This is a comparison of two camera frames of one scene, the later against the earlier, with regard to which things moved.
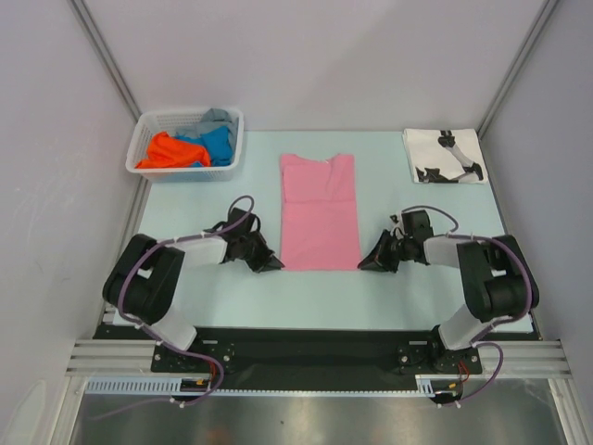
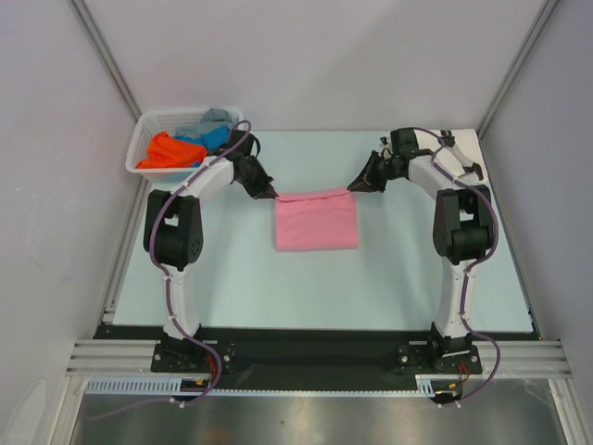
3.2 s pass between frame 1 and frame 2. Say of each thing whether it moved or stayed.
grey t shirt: stayed
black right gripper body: moved
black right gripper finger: moved
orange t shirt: stayed
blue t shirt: stayed
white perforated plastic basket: stayed
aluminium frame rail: stayed
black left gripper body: moved
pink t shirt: moved
